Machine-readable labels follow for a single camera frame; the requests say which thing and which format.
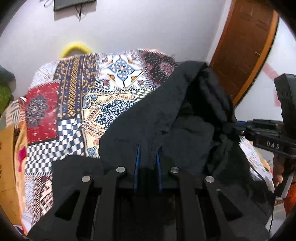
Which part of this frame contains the black zip hooded jacket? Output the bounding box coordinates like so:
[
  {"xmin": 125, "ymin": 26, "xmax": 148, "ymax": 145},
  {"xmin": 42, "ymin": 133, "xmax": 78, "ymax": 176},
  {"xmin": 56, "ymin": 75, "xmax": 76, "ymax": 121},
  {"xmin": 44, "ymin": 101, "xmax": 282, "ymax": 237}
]
[{"xmin": 51, "ymin": 60, "xmax": 276, "ymax": 241}]

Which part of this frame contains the person's right hand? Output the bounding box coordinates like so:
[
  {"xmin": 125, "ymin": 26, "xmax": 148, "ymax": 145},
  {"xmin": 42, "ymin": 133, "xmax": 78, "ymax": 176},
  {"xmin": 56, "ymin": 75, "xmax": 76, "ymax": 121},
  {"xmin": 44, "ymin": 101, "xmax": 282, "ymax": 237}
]
[{"xmin": 273, "ymin": 154, "xmax": 285, "ymax": 187}]

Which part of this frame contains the white sliding wardrobe door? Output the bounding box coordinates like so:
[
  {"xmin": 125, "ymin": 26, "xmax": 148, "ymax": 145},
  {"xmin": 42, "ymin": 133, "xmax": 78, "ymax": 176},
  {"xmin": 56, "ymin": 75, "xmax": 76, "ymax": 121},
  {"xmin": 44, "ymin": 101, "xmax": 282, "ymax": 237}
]
[{"xmin": 235, "ymin": 19, "xmax": 295, "ymax": 121}]

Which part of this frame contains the bamboo lap desk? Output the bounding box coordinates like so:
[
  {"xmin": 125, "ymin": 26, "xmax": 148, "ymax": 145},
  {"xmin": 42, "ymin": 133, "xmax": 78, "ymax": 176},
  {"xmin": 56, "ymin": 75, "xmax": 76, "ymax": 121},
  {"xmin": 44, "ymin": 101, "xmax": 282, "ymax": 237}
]
[{"xmin": 0, "ymin": 126, "xmax": 21, "ymax": 225}]

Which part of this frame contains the orange floral blanket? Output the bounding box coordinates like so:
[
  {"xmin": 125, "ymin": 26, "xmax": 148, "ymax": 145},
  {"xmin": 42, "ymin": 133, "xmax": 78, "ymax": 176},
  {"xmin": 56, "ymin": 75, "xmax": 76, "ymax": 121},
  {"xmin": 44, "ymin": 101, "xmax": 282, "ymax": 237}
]
[{"xmin": 4, "ymin": 97, "xmax": 30, "ymax": 223}]

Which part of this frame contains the patchwork patterned bed cover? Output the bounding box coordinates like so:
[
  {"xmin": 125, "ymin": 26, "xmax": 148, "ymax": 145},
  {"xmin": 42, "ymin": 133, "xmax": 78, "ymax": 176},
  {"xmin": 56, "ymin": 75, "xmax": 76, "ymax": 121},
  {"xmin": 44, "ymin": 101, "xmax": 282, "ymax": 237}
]
[{"xmin": 23, "ymin": 50, "xmax": 274, "ymax": 234}]

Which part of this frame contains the brown wooden door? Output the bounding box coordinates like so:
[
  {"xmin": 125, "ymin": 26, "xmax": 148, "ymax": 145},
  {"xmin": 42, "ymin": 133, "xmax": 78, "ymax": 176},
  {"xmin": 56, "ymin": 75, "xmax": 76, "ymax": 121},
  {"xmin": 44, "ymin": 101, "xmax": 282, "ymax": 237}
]
[{"xmin": 210, "ymin": 1, "xmax": 278, "ymax": 105}]

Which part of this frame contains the grey neck pillow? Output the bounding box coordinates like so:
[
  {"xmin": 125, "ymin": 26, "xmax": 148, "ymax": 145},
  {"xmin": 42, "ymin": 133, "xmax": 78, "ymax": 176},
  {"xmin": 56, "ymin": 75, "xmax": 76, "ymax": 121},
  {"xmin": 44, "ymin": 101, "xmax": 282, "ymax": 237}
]
[{"xmin": 0, "ymin": 66, "xmax": 15, "ymax": 86}]

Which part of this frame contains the yellow foam bed headboard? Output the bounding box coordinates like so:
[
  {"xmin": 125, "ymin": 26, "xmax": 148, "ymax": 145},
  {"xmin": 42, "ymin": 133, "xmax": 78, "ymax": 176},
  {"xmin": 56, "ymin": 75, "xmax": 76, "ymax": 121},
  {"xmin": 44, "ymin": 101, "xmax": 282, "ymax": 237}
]
[{"xmin": 60, "ymin": 42, "xmax": 93, "ymax": 58}]

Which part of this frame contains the small black wall monitor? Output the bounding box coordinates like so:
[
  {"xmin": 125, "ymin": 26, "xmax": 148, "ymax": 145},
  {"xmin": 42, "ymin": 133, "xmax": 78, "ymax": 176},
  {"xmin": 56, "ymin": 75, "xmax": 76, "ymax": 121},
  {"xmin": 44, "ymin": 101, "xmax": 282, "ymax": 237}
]
[{"xmin": 54, "ymin": 0, "xmax": 95, "ymax": 11}]

